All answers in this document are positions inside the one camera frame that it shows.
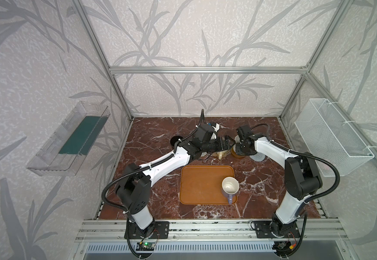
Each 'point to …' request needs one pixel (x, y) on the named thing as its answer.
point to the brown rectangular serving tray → (202, 184)
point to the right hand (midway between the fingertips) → (241, 146)
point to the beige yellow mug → (221, 154)
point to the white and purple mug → (230, 186)
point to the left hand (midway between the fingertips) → (232, 140)
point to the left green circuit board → (145, 246)
